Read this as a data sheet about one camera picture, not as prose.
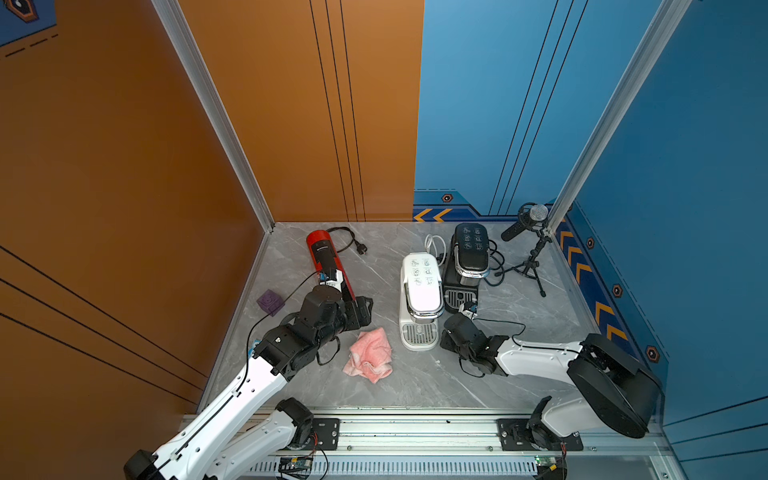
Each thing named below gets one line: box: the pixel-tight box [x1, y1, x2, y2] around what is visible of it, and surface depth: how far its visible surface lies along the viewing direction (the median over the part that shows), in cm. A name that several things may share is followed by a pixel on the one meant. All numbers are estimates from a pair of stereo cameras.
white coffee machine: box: [399, 252, 445, 351], surface depth 79 cm
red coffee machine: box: [306, 230, 357, 302], surface depth 89 cm
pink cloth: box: [343, 327, 393, 384], surface depth 83 cm
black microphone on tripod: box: [494, 202, 552, 298], surface depth 93 cm
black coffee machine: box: [443, 223, 491, 313], surface depth 86 cm
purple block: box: [256, 289, 285, 317], surface depth 96 cm
